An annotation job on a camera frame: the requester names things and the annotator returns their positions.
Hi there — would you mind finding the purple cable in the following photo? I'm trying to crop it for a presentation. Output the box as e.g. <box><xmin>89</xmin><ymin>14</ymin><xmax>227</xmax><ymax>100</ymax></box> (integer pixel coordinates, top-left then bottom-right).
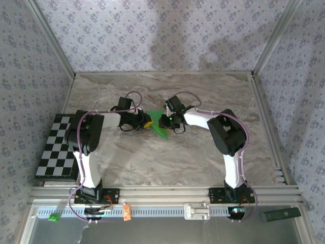
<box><xmin>67</xmin><ymin>91</ymin><xmax>143</xmax><ymax>225</ymax></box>
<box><xmin>165</xmin><ymin>91</ymin><xmax>259</xmax><ymax>224</ymax></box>

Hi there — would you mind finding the white plastic latch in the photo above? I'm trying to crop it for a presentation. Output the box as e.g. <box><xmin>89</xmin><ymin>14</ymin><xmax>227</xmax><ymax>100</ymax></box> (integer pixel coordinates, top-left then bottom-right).
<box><xmin>184</xmin><ymin>202</ymin><xmax>211</xmax><ymax>221</ymax></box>

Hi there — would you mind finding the grey slotted cable duct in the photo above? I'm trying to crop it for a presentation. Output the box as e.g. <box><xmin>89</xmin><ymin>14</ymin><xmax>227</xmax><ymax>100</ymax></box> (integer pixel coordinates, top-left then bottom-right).
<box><xmin>37</xmin><ymin>206</ymin><xmax>248</xmax><ymax>219</ymax></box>

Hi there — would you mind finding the aluminium side rail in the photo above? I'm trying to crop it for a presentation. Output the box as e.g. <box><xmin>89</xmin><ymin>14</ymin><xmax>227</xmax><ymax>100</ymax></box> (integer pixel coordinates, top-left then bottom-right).
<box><xmin>250</xmin><ymin>72</ymin><xmax>293</xmax><ymax>185</ymax></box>

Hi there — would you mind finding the long aluminium mounting rail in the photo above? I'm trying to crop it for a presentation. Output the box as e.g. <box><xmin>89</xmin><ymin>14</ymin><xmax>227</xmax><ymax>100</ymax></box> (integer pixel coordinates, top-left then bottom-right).
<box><xmin>28</xmin><ymin>185</ymin><xmax>305</xmax><ymax>207</ymax></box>

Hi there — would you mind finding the aluminium corner post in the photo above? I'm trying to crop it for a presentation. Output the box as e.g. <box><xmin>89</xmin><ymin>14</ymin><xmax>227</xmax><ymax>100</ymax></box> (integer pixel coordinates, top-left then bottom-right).
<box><xmin>252</xmin><ymin>0</ymin><xmax>303</xmax><ymax>76</ymax></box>
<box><xmin>25</xmin><ymin>0</ymin><xmax>77</xmax><ymax>79</ymax></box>

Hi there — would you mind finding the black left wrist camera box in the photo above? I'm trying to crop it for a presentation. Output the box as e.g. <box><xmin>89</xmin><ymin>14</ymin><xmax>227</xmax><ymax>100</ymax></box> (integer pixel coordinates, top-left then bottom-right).
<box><xmin>116</xmin><ymin>97</ymin><xmax>135</xmax><ymax>112</ymax></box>

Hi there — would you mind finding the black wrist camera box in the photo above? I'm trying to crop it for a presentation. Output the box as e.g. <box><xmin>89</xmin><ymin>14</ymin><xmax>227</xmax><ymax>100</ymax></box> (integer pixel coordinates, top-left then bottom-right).
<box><xmin>116</xmin><ymin>97</ymin><xmax>135</xmax><ymax>112</ymax></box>
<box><xmin>165</xmin><ymin>95</ymin><xmax>187</xmax><ymax>114</ymax></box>

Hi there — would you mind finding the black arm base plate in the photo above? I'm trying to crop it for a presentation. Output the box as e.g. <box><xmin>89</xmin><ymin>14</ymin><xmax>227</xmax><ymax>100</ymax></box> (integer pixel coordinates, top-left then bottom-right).
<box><xmin>73</xmin><ymin>187</ymin><xmax>120</xmax><ymax>205</ymax></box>
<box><xmin>208</xmin><ymin>187</ymin><xmax>256</xmax><ymax>204</ymax></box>

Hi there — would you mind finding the round black controller board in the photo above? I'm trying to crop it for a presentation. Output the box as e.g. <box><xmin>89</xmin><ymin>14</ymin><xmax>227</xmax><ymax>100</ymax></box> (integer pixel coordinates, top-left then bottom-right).
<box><xmin>226</xmin><ymin>206</ymin><xmax>249</xmax><ymax>221</ymax></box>
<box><xmin>83</xmin><ymin>206</ymin><xmax>114</xmax><ymax>221</ymax></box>

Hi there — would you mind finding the long black device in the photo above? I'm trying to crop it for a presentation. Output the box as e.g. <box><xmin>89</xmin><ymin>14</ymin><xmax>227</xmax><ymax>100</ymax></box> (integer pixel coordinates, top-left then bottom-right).
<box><xmin>261</xmin><ymin>207</ymin><xmax>302</xmax><ymax>223</ymax></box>

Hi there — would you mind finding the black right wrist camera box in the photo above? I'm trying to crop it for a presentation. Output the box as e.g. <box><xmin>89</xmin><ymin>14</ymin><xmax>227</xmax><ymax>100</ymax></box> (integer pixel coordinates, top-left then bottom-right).
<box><xmin>165</xmin><ymin>95</ymin><xmax>187</xmax><ymax>114</ymax></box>

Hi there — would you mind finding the orange tag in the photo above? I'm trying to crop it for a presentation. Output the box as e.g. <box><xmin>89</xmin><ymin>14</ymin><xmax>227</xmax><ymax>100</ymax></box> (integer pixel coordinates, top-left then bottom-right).
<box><xmin>122</xmin><ymin>204</ymin><xmax>132</xmax><ymax>221</ymax></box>

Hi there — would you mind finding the black grey checkerboard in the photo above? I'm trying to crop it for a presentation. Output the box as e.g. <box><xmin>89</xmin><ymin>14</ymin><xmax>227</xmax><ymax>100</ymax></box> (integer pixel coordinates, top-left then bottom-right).
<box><xmin>35</xmin><ymin>113</ymin><xmax>78</xmax><ymax>181</ymax></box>

